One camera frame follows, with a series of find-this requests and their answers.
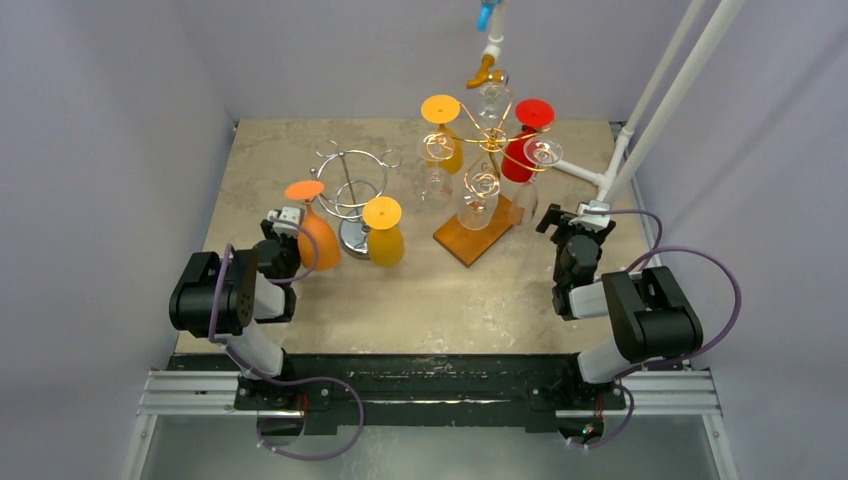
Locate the orange plastic goblet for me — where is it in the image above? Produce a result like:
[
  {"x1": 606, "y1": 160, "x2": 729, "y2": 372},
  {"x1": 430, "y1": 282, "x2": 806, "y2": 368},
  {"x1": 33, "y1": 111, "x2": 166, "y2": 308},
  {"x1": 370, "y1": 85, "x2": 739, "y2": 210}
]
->
[{"x1": 284, "y1": 180, "x2": 341, "y2": 271}]

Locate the clear tall flute glass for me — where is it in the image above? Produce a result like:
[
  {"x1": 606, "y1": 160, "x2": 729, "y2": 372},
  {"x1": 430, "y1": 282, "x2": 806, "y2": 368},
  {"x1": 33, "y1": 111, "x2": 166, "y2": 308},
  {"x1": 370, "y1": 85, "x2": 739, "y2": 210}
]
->
[{"x1": 509, "y1": 135, "x2": 563, "y2": 226}]

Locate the gold rack with wooden base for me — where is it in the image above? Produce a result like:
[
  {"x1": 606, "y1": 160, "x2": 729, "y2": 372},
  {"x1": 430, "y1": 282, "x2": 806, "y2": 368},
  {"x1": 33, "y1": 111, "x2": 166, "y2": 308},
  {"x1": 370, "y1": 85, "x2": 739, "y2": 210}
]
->
[{"x1": 418, "y1": 81, "x2": 562, "y2": 266}]

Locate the clear short glass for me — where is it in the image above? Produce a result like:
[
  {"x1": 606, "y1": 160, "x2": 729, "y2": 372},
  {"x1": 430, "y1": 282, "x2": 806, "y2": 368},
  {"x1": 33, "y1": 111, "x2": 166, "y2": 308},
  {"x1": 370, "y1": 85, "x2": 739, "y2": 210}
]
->
[
  {"x1": 477, "y1": 81, "x2": 513, "y2": 128},
  {"x1": 456, "y1": 160, "x2": 500, "y2": 231}
]

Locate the red plastic wine glass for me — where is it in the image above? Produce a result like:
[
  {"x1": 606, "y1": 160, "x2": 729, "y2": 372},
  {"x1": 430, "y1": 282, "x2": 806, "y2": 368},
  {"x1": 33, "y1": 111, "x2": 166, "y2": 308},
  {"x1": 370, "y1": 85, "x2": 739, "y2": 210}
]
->
[{"x1": 501, "y1": 98, "x2": 555, "y2": 183}]

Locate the chrome wine glass rack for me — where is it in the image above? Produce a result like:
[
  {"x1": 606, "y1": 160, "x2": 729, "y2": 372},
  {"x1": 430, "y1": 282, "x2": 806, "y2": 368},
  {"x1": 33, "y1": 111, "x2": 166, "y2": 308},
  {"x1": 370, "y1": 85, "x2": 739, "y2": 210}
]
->
[{"x1": 310, "y1": 140, "x2": 403, "y2": 260}]

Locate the yellow plastic goblet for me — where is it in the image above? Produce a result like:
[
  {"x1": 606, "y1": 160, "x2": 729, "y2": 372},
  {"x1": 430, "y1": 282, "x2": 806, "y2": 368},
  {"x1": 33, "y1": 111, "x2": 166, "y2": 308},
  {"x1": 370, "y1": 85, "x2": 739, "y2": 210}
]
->
[
  {"x1": 362, "y1": 196, "x2": 405, "y2": 267},
  {"x1": 419, "y1": 94, "x2": 464, "y2": 175}
]

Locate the clear wine glass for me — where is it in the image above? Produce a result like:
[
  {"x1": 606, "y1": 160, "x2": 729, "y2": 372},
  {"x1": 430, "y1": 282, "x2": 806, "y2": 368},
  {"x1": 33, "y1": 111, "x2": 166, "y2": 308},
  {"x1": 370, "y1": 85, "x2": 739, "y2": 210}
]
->
[{"x1": 418, "y1": 131, "x2": 455, "y2": 210}]

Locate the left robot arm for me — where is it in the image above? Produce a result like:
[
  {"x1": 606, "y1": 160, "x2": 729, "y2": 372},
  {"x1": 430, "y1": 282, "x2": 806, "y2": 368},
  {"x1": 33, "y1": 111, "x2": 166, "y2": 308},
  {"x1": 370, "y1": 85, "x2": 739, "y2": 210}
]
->
[{"x1": 168, "y1": 209, "x2": 304, "y2": 409}]

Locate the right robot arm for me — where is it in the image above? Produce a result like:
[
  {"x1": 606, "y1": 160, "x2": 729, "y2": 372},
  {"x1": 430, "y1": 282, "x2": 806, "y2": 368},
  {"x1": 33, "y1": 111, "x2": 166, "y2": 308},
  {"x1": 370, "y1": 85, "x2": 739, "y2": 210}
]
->
[{"x1": 536, "y1": 204, "x2": 704, "y2": 407}]

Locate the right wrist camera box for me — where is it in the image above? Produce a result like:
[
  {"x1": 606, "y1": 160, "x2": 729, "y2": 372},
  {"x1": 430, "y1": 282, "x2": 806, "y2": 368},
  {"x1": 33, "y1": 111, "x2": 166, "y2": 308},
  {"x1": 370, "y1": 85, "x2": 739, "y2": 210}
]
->
[{"x1": 569, "y1": 200, "x2": 612, "y2": 232}]

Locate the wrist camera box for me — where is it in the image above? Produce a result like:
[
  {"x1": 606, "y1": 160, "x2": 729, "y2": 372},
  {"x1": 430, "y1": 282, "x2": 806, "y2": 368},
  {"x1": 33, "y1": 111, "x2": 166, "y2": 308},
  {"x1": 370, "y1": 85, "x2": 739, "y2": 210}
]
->
[
  {"x1": 266, "y1": 207, "x2": 305, "y2": 239},
  {"x1": 569, "y1": 200, "x2": 612, "y2": 232}
]

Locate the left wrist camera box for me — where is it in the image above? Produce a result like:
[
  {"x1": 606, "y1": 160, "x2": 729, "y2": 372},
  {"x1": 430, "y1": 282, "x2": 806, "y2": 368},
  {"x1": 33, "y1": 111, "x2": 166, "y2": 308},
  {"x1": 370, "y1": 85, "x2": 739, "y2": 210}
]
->
[{"x1": 266, "y1": 207, "x2": 305, "y2": 239}]

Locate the white pvc pipe frame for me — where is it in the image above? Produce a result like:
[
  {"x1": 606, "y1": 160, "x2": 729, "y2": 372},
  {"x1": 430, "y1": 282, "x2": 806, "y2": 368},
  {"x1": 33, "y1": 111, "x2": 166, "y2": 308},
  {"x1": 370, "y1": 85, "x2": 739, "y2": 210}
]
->
[{"x1": 483, "y1": 0, "x2": 749, "y2": 207}]

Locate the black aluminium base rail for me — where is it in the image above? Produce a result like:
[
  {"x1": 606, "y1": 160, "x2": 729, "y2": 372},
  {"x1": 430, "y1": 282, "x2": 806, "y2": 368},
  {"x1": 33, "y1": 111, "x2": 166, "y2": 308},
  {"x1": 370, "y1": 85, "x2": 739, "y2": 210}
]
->
[{"x1": 138, "y1": 354, "x2": 720, "y2": 435}]

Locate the brass faucet with blue handle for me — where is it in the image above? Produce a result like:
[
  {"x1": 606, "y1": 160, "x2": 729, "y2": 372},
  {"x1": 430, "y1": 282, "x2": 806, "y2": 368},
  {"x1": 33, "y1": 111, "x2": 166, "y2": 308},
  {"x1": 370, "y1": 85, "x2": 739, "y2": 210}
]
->
[{"x1": 466, "y1": 0, "x2": 507, "y2": 89}]

